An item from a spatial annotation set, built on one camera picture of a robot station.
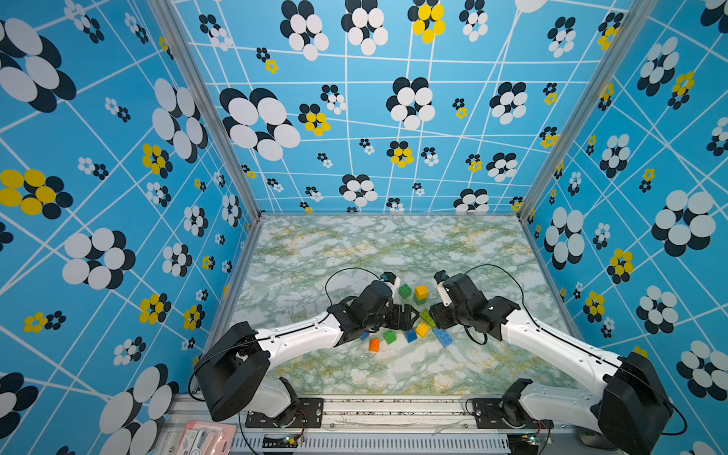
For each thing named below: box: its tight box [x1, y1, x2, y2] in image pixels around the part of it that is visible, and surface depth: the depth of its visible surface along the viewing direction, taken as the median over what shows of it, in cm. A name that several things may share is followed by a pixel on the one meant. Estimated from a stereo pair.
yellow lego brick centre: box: [415, 322, 431, 339], surface depth 88 cm
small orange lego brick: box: [368, 338, 381, 353], surface depth 86 cm
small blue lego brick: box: [403, 327, 419, 344], surface depth 88 cm
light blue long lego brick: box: [433, 327, 455, 348], surface depth 87 cm
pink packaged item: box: [176, 419, 237, 455], surface depth 71 cm
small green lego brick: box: [382, 329, 398, 346], surface depth 88 cm
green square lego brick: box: [398, 283, 413, 300], surface depth 96 cm
